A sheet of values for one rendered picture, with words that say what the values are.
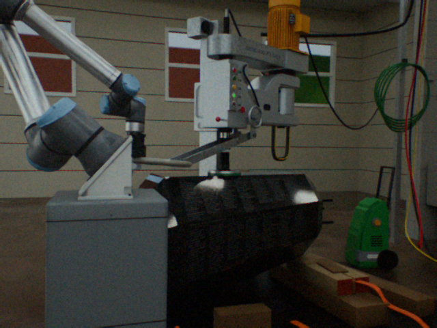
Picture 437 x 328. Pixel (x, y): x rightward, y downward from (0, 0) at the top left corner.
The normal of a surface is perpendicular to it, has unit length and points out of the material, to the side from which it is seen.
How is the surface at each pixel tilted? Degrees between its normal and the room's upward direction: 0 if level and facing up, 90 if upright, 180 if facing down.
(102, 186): 90
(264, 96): 90
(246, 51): 90
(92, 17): 90
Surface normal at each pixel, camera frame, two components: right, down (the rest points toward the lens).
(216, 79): -0.65, 0.03
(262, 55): 0.76, 0.04
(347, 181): 0.27, 0.05
